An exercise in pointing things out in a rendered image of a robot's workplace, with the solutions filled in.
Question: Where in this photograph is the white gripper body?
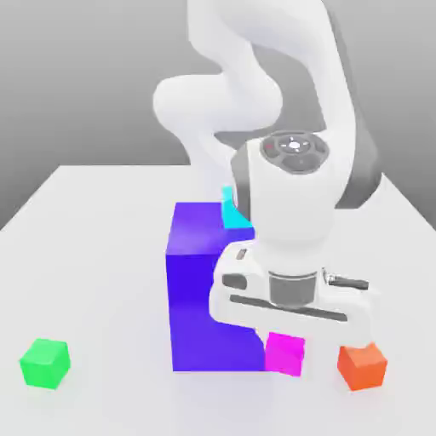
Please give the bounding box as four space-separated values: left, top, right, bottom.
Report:
208 272 380 349

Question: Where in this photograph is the small magenta cube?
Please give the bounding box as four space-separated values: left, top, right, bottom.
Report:
264 332 307 378

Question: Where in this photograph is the small cyan cube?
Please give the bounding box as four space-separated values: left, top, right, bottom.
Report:
221 186 254 230

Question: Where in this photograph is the small orange cube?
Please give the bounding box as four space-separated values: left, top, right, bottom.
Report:
336 342 388 392

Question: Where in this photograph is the small green cube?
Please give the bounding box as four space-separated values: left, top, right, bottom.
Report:
19 338 72 391

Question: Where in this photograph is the large purple box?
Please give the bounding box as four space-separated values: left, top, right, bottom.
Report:
165 202 267 373

